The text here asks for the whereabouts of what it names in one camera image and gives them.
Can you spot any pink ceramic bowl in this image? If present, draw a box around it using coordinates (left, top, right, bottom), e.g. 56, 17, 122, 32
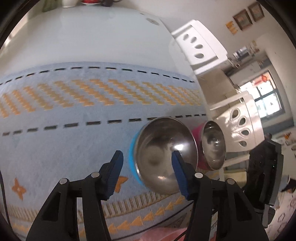
139, 227, 187, 241

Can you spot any white chair far end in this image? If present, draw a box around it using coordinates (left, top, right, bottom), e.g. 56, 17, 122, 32
171, 20, 228, 76

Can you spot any red lidded sugar bowl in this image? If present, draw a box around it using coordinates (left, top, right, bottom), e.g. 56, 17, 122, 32
81, 0, 101, 5

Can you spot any magenta steel bowl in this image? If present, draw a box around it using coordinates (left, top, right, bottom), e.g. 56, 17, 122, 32
192, 120, 226, 171

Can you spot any white ribbed vase with flowers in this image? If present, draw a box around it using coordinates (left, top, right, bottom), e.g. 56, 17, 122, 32
61, 0, 79, 8

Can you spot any white chair right side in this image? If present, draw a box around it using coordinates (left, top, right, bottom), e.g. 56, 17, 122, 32
209, 90, 265, 172

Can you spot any blue patterned table mat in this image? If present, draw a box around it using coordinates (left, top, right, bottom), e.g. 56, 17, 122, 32
1, 62, 207, 240

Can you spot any framed picture on wall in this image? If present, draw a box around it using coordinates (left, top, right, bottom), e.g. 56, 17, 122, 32
233, 9, 252, 31

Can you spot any black office chair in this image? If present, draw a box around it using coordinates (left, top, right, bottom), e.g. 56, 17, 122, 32
243, 134, 283, 228

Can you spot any dark brown teapot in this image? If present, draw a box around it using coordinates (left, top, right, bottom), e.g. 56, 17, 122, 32
101, 0, 121, 7

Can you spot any blue steel bowl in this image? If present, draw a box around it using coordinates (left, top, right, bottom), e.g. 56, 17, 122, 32
128, 117, 198, 195

